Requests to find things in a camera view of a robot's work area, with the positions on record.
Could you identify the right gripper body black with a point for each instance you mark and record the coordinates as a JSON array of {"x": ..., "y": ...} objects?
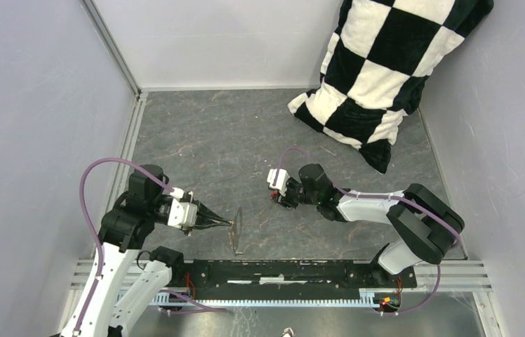
[{"x": 295, "y": 194}]

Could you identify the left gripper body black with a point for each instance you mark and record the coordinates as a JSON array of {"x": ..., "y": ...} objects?
[{"x": 187, "y": 229}]

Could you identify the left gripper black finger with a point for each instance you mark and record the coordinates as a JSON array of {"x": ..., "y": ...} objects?
[
  {"x": 211, "y": 224},
  {"x": 205, "y": 216}
]

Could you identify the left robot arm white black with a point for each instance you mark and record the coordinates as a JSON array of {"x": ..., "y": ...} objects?
[{"x": 149, "y": 200}]

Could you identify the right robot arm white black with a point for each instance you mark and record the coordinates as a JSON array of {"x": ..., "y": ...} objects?
[{"x": 427, "y": 227}]

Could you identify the black white checkered blanket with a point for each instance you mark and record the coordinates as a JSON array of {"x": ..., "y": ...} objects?
[{"x": 377, "y": 62}]

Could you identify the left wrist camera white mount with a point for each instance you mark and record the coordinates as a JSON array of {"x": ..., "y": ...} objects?
[{"x": 175, "y": 212}]

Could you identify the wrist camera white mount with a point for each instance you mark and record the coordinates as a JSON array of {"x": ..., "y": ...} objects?
[
  {"x": 175, "y": 212},
  {"x": 277, "y": 180}
]

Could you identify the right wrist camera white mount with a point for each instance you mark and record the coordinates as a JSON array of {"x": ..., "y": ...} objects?
[{"x": 277, "y": 180}]

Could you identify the white toothed cable duct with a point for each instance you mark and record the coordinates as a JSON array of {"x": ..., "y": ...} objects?
[{"x": 365, "y": 300}]

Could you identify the aluminium corner frame post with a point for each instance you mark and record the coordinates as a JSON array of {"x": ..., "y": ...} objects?
[{"x": 114, "y": 51}]

